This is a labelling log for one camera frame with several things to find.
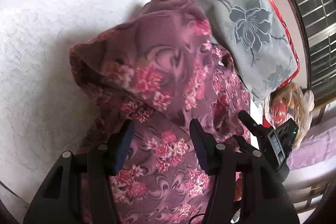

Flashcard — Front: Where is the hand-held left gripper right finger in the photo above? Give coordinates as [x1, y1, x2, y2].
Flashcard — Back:
[189, 118, 300, 224]

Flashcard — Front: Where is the window grille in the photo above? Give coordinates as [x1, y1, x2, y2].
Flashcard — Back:
[291, 0, 336, 102]

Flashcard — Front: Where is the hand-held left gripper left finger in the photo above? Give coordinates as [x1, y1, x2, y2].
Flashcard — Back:
[23, 119, 135, 224]

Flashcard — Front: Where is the grey floral pillow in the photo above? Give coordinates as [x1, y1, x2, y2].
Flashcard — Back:
[136, 0, 298, 106]

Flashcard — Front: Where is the white textured bedspread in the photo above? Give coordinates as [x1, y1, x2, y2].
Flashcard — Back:
[0, 0, 158, 205]

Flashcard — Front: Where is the lavender blanket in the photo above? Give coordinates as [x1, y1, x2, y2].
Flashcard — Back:
[287, 123, 336, 170]

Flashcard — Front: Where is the wooden furniture frame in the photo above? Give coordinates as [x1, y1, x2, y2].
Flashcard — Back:
[283, 168, 336, 215]

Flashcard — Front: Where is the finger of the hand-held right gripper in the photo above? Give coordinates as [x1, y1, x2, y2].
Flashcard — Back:
[238, 111, 264, 135]
[232, 135, 261, 154]

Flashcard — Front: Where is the purple floral garment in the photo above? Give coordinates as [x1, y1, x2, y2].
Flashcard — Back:
[69, 0, 252, 224]

